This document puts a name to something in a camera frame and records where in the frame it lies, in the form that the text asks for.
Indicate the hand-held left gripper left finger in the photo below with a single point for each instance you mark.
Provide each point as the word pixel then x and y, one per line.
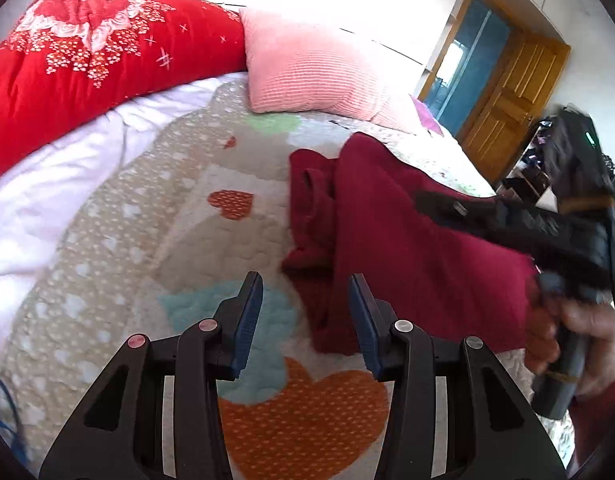
pixel 250 320

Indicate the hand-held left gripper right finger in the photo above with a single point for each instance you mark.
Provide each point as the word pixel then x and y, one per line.
pixel 365 325

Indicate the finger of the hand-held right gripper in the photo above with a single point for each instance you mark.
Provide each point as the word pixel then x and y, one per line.
pixel 502 225

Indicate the maroon garment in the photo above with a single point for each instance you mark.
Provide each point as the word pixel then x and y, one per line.
pixel 412 270

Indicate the person's right forearm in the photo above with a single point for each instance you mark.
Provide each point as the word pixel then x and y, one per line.
pixel 600 425

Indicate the person's right hand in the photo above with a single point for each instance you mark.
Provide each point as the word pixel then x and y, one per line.
pixel 597 340

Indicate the dark cluttered shelf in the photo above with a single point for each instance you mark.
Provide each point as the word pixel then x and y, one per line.
pixel 530 165

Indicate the wooden door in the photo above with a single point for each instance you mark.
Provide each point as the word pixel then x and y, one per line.
pixel 517 105

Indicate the purple cloth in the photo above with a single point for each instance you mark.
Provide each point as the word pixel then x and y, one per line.
pixel 430 117

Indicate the quilted heart-print bedspread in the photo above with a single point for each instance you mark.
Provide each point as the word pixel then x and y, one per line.
pixel 137 240

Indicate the blue glass door panel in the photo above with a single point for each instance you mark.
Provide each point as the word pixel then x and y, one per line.
pixel 467 60

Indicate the white fleece blanket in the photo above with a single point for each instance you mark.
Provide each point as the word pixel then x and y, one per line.
pixel 47 195

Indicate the pink ribbed pillow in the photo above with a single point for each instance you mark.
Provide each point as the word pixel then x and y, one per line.
pixel 312 75

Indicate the red floral quilt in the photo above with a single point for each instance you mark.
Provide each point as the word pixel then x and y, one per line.
pixel 37 100

